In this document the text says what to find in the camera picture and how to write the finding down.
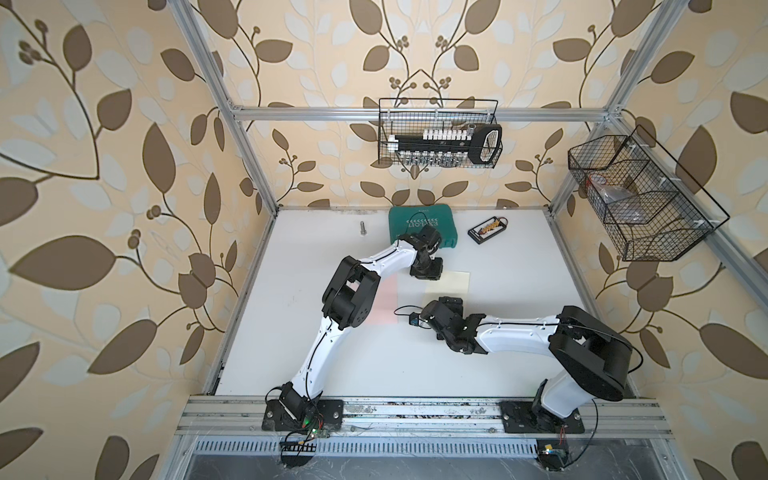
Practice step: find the black socket set holder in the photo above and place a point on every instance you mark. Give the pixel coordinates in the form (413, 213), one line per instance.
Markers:
(475, 146)

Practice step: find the black wire basket back wall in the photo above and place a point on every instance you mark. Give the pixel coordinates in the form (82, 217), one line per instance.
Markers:
(403, 115)

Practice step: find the plastic bag in basket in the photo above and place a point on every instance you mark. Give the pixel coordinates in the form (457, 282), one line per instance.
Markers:
(617, 204)

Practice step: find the green plastic tool case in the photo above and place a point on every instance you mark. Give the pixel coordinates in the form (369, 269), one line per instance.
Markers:
(411, 220)

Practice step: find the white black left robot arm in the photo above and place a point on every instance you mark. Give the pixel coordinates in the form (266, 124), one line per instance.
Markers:
(346, 303)

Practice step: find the yellow letter paper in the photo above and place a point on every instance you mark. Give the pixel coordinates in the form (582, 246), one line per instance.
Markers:
(450, 284)

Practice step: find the black wire basket right wall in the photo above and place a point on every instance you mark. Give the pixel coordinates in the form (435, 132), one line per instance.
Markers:
(652, 207)

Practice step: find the black wire basket wall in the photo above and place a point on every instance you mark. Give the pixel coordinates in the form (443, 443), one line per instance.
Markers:
(403, 115)
(652, 207)

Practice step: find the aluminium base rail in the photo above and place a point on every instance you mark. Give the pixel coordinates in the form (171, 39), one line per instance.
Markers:
(409, 427)

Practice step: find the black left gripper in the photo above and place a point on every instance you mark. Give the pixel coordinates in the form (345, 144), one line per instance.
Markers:
(435, 275)

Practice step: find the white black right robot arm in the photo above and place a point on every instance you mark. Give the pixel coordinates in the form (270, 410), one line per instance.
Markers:
(594, 359)

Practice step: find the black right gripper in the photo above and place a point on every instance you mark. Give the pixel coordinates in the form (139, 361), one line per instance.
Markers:
(453, 305)

